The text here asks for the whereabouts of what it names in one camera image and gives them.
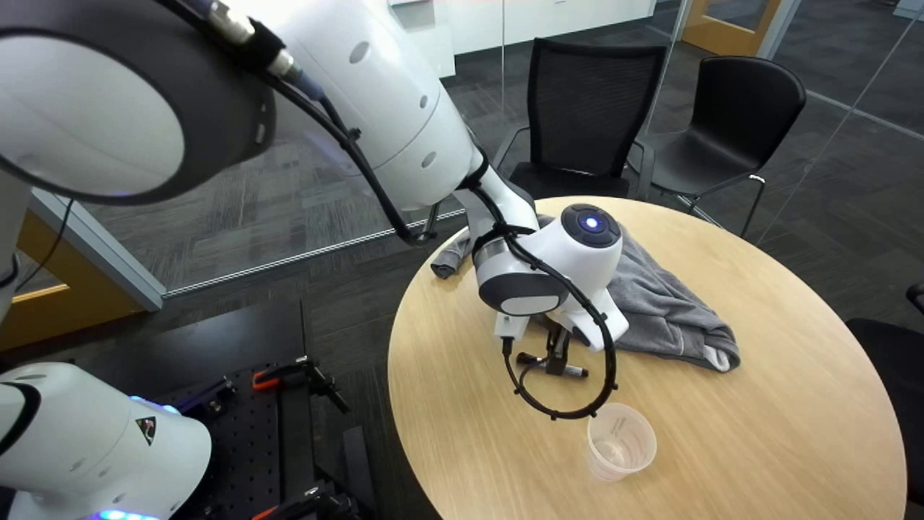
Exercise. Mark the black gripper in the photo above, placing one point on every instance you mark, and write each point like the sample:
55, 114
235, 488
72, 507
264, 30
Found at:
554, 361

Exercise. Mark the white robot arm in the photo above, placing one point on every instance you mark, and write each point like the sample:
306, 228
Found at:
133, 101

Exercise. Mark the clear plastic cup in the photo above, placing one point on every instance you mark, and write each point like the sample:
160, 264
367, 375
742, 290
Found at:
621, 442

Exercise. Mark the grey sweatshirt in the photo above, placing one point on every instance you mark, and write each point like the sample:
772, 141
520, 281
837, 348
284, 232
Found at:
641, 303

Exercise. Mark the orange black clamp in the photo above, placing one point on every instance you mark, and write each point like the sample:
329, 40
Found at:
305, 371
316, 502

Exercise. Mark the black mesh chair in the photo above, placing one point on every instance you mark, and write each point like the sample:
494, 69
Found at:
583, 111

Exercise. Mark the black plastic chair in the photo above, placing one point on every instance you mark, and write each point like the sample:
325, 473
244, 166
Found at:
742, 108

